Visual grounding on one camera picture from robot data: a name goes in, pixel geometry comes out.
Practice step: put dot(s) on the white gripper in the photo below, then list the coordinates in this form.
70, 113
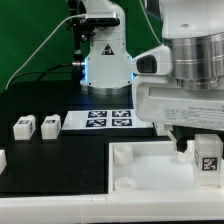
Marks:
157, 99

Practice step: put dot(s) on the white square tabletop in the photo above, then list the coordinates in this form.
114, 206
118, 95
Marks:
152, 166

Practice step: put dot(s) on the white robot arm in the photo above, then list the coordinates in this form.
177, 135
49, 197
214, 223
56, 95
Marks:
192, 29

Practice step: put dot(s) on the white sheet with fiducial tags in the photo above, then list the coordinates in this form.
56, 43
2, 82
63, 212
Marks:
103, 119

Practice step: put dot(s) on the white left obstacle block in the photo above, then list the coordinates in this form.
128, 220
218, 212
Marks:
3, 162

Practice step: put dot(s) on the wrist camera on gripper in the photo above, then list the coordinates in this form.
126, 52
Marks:
157, 61

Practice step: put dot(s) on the white front obstacle rail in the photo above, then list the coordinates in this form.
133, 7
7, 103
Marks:
116, 207

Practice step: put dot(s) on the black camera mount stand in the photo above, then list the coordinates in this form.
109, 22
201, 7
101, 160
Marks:
81, 33

